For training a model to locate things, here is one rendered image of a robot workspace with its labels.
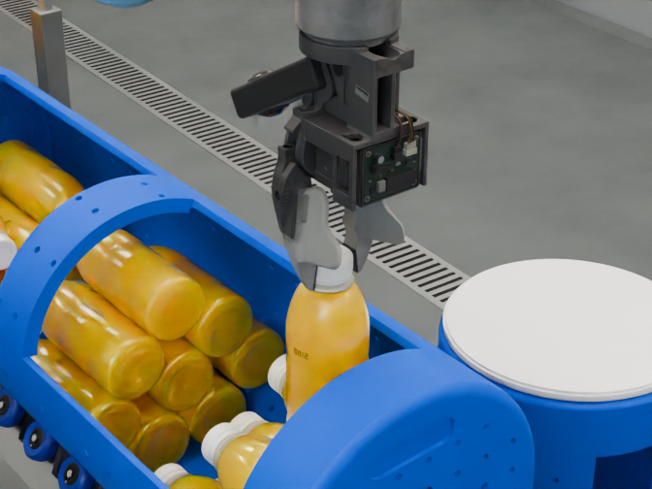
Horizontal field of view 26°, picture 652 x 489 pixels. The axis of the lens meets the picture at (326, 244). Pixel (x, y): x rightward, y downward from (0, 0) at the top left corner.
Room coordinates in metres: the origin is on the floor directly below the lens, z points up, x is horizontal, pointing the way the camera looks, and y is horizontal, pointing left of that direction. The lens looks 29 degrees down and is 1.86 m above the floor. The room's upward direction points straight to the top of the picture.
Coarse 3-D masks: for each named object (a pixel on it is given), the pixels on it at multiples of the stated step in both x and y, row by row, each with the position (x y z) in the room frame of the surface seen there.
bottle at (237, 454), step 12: (240, 432) 1.00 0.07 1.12; (228, 444) 0.97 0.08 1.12; (240, 444) 0.96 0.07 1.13; (252, 444) 0.96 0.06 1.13; (264, 444) 0.96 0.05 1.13; (216, 456) 0.98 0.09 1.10; (228, 456) 0.96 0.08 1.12; (240, 456) 0.95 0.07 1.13; (252, 456) 0.95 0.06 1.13; (216, 468) 0.98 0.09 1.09; (228, 468) 0.95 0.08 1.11; (240, 468) 0.94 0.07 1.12; (252, 468) 0.93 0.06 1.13; (228, 480) 0.94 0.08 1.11; (240, 480) 0.93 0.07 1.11
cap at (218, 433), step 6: (216, 426) 1.00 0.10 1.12; (222, 426) 1.00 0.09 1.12; (228, 426) 1.00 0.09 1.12; (234, 426) 1.01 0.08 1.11; (210, 432) 1.00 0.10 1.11; (216, 432) 1.00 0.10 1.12; (222, 432) 1.00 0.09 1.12; (228, 432) 1.00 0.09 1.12; (234, 432) 1.00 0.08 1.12; (210, 438) 0.99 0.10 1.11; (216, 438) 0.99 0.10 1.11; (222, 438) 0.99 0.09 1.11; (204, 444) 0.99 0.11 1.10; (210, 444) 0.99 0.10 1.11; (216, 444) 0.99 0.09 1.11; (204, 450) 0.99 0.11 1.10; (210, 450) 0.99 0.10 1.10; (204, 456) 0.99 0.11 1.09; (210, 456) 0.99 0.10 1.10; (210, 462) 0.99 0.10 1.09
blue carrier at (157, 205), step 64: (0, 128) 1.60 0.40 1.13; (64, 128) 1.60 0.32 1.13; (128, 192) 1.23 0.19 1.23; (192, 192) 1.27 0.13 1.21; (64, 256) 1.15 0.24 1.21; (192, 256) 1.38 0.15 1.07; (256, 256) 1.27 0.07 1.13; (0, 320) 1.16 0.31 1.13; (384, 320) 1.02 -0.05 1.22; (0, 384) 1.20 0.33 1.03; (384, 384) 0.90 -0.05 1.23; (448, 384) 0.91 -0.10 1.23; (64, 448) 1.09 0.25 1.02; (192, 448) 1.18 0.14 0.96; (320, 448) 0.85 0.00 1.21; (384, 448) 0.86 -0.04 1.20; (448, 448) 0.90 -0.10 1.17; (512, 448) 0.95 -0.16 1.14
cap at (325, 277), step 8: (344, 248) 0.97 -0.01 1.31; (344, 256) 0.96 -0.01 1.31; (352, 256) 0.96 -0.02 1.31; (344, 264) 0.95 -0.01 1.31; (352, 264) 0.96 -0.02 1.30; (320, 272) 0.95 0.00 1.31; (328, 272) 0.95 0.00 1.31; (336, 272) 0.95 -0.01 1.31; (344, 272) 0.95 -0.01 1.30; (320, 280) 0.95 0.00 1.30; (328, 280) 0.95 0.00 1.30; (336, 280) 0.95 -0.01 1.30; (344, 280) 0.95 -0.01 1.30
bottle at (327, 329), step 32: (320, 288) 0.95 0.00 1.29; (352, 288) 0.96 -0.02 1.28; (288, 320) 0.96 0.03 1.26; (320, 320) 0.94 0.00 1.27; (352, 320) 0.94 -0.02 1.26; (288, 352) 0.95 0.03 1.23; (320, 352) 0.93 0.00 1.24; (352, 352) 0.94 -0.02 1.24; (288, 384) 0.95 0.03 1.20; (320, 384) 0.93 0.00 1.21; (288, 416) 0.96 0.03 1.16
